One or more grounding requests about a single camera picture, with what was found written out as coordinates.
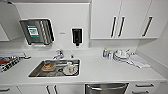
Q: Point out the white folded cloth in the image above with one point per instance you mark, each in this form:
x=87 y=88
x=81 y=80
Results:
x=140 y=61

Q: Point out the white bowl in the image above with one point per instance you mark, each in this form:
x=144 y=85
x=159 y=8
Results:
x=124 y=52

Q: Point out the stack of white plates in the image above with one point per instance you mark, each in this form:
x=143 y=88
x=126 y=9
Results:
x=121 y=60

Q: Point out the chrome sink faucet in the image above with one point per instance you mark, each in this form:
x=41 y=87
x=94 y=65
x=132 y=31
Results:
x=58 y=54

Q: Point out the white sink base cabinet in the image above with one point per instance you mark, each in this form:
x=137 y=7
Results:
x=50 y=90

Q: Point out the small grey wall label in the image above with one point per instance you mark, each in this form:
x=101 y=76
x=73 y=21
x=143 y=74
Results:
x=62 y=32

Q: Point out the white mug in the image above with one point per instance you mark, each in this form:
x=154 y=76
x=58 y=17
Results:
x=70 y=68

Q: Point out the stainless steel dishwasher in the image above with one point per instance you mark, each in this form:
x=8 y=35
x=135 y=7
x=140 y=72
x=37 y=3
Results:
x=106 y=89

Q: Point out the red white packet pile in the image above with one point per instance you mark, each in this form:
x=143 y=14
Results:
x=11 y=62

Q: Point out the stainless steel sink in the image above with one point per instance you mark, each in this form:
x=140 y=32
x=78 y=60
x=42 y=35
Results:
x=55 y=75

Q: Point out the steel paper towel dispenser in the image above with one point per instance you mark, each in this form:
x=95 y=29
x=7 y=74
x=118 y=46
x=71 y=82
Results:
x=35 y=31

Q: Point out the black soap dispenser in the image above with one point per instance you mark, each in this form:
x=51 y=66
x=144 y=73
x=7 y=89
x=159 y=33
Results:
x=77 y=36

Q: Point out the white blue soap bottle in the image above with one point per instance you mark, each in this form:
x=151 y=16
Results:
x=105 y=53

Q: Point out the small chrome sink knob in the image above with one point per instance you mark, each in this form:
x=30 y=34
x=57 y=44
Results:
x=72 y=56

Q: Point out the small white bottle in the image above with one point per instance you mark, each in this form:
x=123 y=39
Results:
x=110 y=55

